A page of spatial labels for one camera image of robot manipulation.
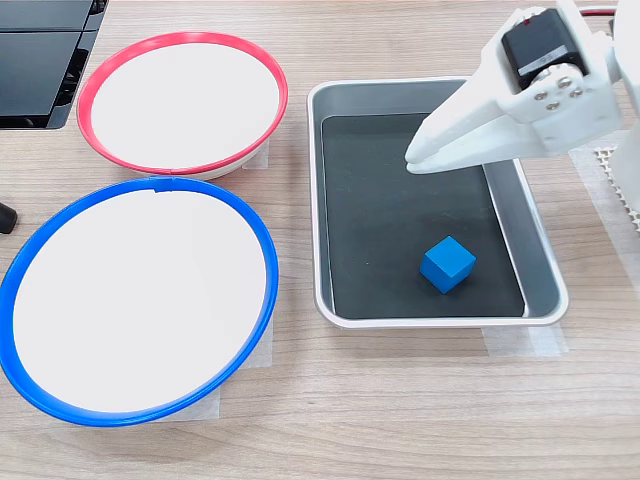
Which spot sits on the steel tray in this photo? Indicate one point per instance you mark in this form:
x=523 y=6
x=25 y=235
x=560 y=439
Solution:
x=542 y=280

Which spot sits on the white plate with red rim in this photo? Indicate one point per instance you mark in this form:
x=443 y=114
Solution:
x=185 y=105

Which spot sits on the black tray mat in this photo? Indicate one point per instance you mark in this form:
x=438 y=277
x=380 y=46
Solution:
x=390 y=225

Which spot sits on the translucent tape strip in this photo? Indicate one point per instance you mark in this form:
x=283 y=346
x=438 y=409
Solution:
x=525 y=341

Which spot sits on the black flat device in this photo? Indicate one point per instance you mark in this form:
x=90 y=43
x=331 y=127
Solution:
x=35 y=70

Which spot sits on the blue cube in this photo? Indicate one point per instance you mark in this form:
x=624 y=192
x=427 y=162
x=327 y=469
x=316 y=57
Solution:
x=446 y=265

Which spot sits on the pale perforated base plate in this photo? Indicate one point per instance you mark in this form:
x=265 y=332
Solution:
x=612 y=170

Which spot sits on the small black round object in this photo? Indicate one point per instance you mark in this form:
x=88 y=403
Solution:
x=7 y=218

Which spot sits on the white plate with blue rim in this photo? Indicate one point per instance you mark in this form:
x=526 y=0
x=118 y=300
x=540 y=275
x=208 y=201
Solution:
x=135 y=305

